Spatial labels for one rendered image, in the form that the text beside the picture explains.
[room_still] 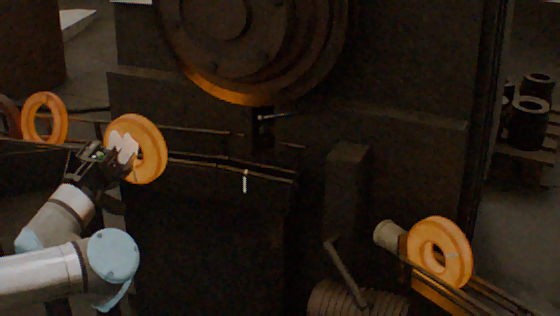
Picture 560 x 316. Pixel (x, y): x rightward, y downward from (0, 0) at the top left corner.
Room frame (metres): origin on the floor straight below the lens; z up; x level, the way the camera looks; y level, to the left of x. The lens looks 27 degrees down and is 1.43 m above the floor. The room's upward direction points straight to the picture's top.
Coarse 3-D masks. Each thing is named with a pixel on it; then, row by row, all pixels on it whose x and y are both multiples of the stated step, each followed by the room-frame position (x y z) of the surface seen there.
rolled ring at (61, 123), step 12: (36, 96) 1.68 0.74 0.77; (48, 96) 1.66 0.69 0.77; (24, 108) 1.69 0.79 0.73; (36, 108) 1.70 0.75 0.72; (60, 108) 1.64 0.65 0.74; (24, 120) 1.68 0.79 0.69; (60, 120) 1.62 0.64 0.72; (24, 132) 1.66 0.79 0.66; (36, 132) 1.68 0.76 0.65; (60, 132) 1.60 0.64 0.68; (60, 144) 1.61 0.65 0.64
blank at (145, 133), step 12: (120, 120) 1.20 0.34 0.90; (132, 120) 1.19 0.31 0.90; (144, 120) 1.20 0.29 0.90; (108, 132) 1.22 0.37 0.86; (120, 132) 1.20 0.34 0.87; (132, 132) 1.19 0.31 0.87; (144, 132) 1.18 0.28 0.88; (156, 132) 1.19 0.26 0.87; (108, 144) 1.22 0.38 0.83; (144, 144) 1.18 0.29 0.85; (156, 144) 1.17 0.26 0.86; (144, 156) 1.18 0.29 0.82; (156, 156) 1.16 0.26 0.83; (144, 168) 1.18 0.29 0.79; (156, 168) 1.16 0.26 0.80; (132, 180) 1.19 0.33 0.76; (144, 180) 1.18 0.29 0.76
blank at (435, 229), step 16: (416, 224) 1.02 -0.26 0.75; (432, 224) 0.99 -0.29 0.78; (448, 224) 0.98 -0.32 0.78; (416, 240) 1.01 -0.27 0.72; (432, 240) 0.98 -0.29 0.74; (448, 240) 0.95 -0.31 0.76; (464, 240) 0.95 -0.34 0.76; (416, 256) 1.01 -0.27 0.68; (432, 256) 1.01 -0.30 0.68; (448, 256) 0.94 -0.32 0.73; (464, 256) 0.92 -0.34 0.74; (432, 272) 0.97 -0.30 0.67; (448, 272) 0.94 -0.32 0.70; (464, 272) 0.91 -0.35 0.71
